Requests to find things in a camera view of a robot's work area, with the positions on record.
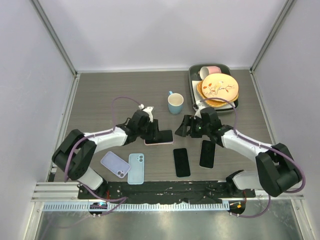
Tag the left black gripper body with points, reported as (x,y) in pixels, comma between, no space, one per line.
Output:
(145,132)

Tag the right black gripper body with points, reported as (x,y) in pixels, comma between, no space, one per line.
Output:
(197,127)

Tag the blue-edged black phone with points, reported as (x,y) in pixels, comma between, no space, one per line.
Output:
(166,135)

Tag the pink phone case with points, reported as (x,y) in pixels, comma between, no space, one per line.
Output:
(158,142)

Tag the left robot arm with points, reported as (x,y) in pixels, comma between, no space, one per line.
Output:
(75,153)

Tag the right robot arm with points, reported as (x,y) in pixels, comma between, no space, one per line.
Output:
(276,172)

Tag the black phone right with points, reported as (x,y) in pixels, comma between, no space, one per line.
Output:
(207,154)

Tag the light blue phone case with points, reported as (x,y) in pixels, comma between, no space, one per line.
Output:
(136,174)

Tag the black phone middle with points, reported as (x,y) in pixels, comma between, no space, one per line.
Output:
(181,162)

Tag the purple phone case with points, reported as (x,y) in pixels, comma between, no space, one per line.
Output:
(115,164)

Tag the white square plate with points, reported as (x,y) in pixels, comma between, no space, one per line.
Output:
(195,98)

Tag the blue mug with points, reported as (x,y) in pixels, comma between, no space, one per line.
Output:
(175,102)

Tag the woven yellow plate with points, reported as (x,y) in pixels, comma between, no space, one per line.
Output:
(210,102)

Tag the orange bird plate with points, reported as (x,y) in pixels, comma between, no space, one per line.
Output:
(220,85)

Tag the pink cup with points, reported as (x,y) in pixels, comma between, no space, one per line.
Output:
(208,70)

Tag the dark green tray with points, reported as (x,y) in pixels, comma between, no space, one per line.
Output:
(196,74)

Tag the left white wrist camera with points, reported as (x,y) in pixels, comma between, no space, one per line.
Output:
(148,110)

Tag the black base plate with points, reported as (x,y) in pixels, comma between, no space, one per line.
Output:
(173,192)

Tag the white cable duct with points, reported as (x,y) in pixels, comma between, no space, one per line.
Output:
(126,207)

